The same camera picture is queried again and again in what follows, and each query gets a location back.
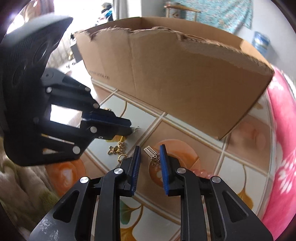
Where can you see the brown cardboard box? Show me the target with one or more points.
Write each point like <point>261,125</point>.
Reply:
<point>180,76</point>

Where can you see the leaf print table cover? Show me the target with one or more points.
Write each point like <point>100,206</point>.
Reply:
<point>208,166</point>

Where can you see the teal floral cloth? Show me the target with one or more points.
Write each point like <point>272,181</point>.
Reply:
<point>222,14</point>

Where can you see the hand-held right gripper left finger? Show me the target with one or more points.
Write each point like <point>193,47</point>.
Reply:
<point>137,166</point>

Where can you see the pile of clothes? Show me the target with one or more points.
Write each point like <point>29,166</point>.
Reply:
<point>108,9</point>

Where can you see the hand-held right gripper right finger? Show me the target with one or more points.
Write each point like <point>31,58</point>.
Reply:
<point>164,169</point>

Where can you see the pink floral blanket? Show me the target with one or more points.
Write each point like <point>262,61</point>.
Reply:
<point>284,150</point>

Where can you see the wooden chair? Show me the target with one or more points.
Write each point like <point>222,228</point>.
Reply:
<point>179,8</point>

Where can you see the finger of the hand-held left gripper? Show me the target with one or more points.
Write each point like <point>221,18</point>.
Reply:
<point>104,118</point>
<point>106,132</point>

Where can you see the blue water jug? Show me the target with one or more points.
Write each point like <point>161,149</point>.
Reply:
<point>261,42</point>

